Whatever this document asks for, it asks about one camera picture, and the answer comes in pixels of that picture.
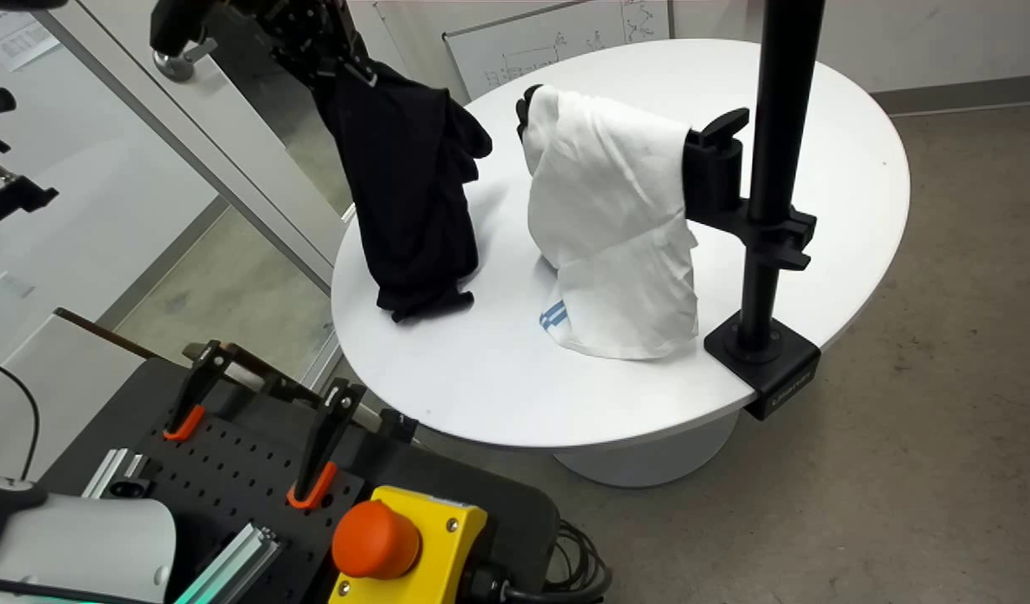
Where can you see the silver aluminium extrusion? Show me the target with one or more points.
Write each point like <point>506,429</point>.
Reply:
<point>111,471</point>
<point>231,566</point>

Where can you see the black camera on pole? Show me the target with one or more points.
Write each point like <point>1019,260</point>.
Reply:
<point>717,168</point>

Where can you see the black perforated base board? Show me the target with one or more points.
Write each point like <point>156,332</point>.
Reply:
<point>246,471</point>

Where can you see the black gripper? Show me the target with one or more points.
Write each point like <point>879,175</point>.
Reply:
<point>298,25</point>

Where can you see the yellow emergency stop button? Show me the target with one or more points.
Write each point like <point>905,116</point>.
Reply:
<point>425,558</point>

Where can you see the black pole table clamp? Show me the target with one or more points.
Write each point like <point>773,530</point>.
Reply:
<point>768,363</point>

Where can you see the black cloth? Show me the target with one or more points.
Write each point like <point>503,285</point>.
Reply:
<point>406,180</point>

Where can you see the white cloth cover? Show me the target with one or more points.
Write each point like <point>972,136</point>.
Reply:
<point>610,211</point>

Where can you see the thick black stand pole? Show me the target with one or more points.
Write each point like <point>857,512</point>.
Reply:
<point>785,67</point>

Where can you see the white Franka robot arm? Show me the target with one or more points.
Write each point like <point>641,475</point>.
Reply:
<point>79,549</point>

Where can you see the white table pedestal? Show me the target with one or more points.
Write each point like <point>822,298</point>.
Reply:
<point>650,458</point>

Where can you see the grey metal frame beam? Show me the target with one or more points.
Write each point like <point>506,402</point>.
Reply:
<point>198,145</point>

